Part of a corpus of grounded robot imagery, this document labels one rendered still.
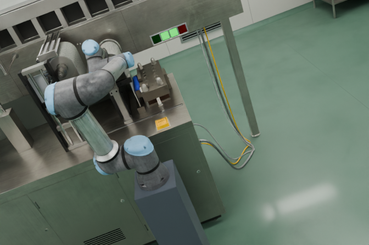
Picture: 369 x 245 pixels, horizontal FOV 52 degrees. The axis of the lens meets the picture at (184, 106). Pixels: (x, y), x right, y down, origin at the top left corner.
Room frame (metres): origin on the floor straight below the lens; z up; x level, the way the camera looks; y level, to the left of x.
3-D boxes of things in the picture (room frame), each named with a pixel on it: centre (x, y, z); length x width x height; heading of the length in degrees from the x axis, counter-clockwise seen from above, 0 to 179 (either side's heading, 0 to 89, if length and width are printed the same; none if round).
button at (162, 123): (1.81, 0.15, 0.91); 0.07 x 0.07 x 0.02; 0
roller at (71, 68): (2.17, 0.56, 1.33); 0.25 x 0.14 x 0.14; 0
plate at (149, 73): (2.20, 0.13, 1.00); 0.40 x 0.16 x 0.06; 0
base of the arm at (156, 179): (1.39, 0.25, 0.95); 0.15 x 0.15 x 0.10
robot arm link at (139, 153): (1.40, 0.26, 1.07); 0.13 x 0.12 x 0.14; 79
